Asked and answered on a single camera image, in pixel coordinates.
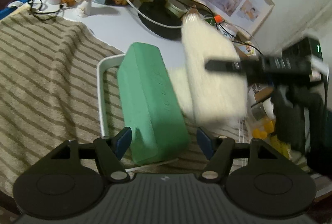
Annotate beige striped towel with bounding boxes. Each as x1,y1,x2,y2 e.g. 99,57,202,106
0,9,250,196

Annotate black cord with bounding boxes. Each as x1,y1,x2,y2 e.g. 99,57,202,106
27,0,65,21

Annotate black lamp base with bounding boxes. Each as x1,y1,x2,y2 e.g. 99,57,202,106
138,2,182,40

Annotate yellow rubber duck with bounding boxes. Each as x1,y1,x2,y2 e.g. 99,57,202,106
251,120,275,140

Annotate clear jar white lid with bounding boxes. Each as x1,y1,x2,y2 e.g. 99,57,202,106
250,98,276,121

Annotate orange cap green bottle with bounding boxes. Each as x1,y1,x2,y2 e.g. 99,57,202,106
203,15,224,26

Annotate white fluffy cloth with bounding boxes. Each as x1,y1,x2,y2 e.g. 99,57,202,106
168,14,248,126

